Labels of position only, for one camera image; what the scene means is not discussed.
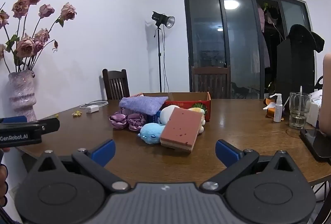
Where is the blue packet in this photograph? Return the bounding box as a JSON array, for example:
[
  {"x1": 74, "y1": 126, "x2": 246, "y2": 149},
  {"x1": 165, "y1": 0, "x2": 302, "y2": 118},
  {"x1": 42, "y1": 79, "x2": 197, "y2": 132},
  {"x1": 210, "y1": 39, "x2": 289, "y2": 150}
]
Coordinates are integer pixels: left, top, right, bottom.
[{"x1": 148, "y1": 110, "x2": 162, "y2": 124}]

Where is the sliding glass door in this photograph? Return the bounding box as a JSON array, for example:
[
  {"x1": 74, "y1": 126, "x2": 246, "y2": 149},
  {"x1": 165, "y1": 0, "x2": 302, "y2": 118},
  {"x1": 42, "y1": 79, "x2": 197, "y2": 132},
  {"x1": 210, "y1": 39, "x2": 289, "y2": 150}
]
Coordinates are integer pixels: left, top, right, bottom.
[{"x1": 183, "y1": 0, "x2": 314, "y2": 100}]

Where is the red cardboard box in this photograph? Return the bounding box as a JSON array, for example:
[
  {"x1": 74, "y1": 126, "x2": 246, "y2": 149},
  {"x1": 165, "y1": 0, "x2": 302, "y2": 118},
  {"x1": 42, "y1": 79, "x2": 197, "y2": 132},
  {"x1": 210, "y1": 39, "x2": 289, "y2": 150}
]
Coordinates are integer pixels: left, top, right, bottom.
[{"x1": 129, "y1": 92, "x2": 211, "y2": 122}]

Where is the pink sponge block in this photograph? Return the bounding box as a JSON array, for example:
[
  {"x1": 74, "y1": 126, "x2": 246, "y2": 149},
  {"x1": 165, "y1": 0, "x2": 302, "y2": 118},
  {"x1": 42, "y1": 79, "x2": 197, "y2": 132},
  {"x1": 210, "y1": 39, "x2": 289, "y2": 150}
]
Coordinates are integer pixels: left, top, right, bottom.
[{"x1": 160, "y1": 107, "x2": 203, "y2": 154}]

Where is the purple satin scrunchie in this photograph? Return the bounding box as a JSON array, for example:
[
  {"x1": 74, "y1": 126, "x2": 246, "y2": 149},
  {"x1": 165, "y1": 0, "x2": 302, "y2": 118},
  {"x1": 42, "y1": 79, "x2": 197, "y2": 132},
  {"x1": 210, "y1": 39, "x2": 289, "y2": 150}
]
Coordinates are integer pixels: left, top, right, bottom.
[
  {"x1": 126, "y1": 113, "x2": 146, "y2": 132},
  {"x1": 109, "y1": 113, "x2": 128, "y2": 127}
]

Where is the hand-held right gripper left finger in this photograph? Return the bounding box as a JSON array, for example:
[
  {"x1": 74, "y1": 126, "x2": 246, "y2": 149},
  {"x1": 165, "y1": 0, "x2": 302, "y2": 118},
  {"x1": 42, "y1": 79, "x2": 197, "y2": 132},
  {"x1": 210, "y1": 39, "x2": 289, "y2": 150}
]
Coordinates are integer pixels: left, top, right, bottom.
[{"x1": 38, "y1": 139, "x2": 131, "y2": 192}]

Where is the white spray bottle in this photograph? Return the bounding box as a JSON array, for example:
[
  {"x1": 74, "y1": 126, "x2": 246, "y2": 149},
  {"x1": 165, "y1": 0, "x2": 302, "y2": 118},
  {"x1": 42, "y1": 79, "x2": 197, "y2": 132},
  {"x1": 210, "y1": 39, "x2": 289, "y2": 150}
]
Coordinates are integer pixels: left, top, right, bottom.
[{"x1": 269, "y1": 93, "x2": 283, "y2": 123}]

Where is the bunch of dried pink roses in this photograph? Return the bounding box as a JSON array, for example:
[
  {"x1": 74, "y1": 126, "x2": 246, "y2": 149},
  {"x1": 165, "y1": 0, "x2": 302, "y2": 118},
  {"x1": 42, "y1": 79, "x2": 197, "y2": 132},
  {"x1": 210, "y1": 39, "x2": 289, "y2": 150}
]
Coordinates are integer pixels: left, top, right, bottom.
[{"x1": 0, "y1": 0, "x2": 77, "y2": 73}]

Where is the pink hanging garment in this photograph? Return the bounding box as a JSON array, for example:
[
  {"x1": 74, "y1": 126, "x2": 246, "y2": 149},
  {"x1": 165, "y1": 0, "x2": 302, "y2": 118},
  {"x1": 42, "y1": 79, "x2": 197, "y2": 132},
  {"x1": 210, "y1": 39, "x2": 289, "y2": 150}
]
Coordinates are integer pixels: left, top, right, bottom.
[{"x1": 257, "y1": 5, "x2": 271, "y2": 69}]

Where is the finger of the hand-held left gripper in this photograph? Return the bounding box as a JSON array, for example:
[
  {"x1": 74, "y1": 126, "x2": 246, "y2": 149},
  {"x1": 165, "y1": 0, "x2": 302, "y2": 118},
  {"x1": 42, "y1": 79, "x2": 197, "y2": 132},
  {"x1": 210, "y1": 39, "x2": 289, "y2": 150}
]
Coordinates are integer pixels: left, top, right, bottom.
[
  {"x1": 39, "y1": 119, "x2": 60, "y2": 134},
  {"x1": 0, "y1": 116, "x2": 28, "y2": 123}
]

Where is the orange foil wrapper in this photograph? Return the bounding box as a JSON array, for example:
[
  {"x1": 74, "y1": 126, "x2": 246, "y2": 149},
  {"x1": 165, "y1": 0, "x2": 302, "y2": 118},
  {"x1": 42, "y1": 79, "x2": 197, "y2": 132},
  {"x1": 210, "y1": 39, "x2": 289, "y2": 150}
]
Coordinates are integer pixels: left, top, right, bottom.
[{"x1": 263, "y1": 98, "x2": 276, "y2": 118}]

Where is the studio light on stand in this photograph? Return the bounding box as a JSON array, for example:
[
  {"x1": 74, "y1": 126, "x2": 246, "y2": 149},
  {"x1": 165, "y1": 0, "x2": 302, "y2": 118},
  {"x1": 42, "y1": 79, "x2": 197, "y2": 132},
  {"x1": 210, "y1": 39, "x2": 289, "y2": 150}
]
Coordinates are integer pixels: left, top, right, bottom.
[{"x1": 151, "y1": 11, "x2": 175, "y2": 93}]

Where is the yellow and white plush toy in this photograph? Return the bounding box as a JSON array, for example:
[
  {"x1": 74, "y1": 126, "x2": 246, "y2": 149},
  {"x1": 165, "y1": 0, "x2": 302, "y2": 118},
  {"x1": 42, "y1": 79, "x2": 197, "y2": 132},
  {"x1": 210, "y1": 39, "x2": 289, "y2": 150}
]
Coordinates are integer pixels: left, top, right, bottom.
[{"x1": 188, "y1": 107, "x2": 207, "y2": 134}]

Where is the purple knit towel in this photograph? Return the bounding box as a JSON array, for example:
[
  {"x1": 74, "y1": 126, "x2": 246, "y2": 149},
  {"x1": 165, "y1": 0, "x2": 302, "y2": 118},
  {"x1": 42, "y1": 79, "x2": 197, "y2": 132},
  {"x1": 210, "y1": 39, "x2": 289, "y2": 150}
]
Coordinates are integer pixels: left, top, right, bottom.
[{"x1": 119, "y1": 96, "x2": 168, "y2": 116}]

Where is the blue plush toy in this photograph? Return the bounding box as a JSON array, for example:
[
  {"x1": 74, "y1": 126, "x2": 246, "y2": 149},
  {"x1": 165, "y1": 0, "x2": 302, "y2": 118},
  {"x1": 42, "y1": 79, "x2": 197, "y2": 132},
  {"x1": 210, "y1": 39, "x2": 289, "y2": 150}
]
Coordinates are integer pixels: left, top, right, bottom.
[{"x1": 138, "y1": 123, "x2": 166, "y2": 145}]

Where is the person's left hand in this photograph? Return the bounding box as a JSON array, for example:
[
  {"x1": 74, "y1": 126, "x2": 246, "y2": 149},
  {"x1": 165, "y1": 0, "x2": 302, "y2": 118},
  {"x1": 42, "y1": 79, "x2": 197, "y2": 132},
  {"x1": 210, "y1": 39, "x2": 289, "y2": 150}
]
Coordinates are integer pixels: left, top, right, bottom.
[{"x1": 0, "y1": 147, "x2": 11, "y2": 204}]

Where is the white tissue pack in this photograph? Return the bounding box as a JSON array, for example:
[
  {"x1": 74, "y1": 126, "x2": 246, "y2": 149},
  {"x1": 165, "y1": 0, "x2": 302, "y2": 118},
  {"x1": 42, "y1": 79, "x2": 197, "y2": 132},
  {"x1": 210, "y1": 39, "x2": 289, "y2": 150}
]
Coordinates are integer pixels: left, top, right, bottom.
[{"x1": 306, "y1": 90, "x2": 324, "y2": 127}]

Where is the black furry garment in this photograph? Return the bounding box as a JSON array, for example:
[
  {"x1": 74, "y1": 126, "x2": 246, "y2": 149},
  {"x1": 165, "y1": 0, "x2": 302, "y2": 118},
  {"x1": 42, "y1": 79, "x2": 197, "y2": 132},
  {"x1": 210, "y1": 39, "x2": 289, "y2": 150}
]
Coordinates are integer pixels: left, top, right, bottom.
[{"x1": 287, "y1": 24, "x2": 325, "y2": 53}]

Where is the dark wooden chair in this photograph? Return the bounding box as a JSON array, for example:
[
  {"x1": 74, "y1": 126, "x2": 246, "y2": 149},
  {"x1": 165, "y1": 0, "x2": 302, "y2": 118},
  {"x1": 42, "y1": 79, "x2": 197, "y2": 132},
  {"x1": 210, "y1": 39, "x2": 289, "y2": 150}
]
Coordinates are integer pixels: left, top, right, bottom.
[
  {"x1": 191, "y1": 66, "x2": 231, "y2": 99},
  {"x1": 102, "y1": 68, "x2": 130, "y2": 100}
]

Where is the black phone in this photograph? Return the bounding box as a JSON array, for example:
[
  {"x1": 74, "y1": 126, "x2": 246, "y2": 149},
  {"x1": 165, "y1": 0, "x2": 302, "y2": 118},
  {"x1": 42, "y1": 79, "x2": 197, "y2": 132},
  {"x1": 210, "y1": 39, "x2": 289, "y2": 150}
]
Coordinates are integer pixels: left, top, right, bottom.
[{"x1": 299, "y1": 129, "x2": 331, "y2": 162}]

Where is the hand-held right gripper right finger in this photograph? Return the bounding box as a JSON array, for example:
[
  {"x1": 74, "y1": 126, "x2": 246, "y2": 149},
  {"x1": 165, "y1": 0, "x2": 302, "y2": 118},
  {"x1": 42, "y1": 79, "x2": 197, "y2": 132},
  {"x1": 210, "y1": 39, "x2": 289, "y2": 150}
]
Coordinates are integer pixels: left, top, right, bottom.
[{"x1": 200, "y1": 139, "x2": 295, "y2": 192}]

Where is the pink ceramic vase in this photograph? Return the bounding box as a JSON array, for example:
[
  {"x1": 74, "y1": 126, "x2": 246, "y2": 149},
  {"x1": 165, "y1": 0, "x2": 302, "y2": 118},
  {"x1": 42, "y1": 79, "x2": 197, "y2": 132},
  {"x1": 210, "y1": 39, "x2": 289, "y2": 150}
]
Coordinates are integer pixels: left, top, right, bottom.
[{"x1": 8, "y1": 70, "x2": 37, "y2": 122}]

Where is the clear drinking glass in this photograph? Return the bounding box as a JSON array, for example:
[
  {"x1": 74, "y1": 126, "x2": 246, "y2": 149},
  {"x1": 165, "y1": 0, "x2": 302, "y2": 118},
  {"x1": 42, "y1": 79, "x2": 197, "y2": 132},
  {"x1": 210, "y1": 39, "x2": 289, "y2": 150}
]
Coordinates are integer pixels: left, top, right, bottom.
[{"x1": 289, "y1": 92, "x2": 312, "y2": 129}]

